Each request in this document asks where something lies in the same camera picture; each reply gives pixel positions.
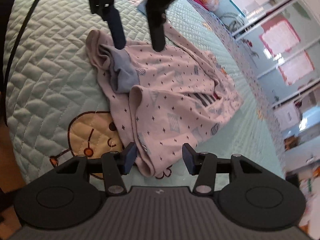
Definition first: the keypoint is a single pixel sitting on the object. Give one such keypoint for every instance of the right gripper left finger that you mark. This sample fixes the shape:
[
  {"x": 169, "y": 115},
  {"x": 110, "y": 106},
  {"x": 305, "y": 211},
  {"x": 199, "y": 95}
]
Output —
[{"x": 115, "y": 165}]

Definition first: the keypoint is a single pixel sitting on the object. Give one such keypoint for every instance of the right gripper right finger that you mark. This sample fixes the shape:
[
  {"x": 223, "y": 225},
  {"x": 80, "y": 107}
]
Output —
[{"x": 202, "y": 165}]

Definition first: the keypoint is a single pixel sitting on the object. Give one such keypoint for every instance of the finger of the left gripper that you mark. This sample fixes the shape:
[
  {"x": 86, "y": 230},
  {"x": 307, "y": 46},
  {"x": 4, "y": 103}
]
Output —
[
  {"x": 156, "y": 19},
  {"x": 111, "y": 15}
]

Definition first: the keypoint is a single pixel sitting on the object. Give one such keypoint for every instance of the white patterned baby garment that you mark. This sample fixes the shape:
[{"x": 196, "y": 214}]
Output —
[{"x": 162, "y": 100}]

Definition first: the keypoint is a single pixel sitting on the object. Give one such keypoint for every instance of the electric fan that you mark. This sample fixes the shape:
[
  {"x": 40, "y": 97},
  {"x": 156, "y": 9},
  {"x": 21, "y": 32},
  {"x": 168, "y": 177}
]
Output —
[{"x": 232, "y": 21}]

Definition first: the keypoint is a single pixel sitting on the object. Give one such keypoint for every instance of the mint green bee quilt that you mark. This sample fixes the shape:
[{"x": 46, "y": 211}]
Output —
[{"x": 56, "y": 109}]

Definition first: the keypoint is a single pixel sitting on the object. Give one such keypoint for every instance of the white drawer cabinet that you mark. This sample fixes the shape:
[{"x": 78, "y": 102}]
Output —
[{"x": 287, "y": 115}]

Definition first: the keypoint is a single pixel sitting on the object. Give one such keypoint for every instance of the pale blue sliding wardrobe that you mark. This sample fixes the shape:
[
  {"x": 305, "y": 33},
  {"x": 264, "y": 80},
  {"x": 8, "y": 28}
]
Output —
[{"x": 282, "y": 39}]

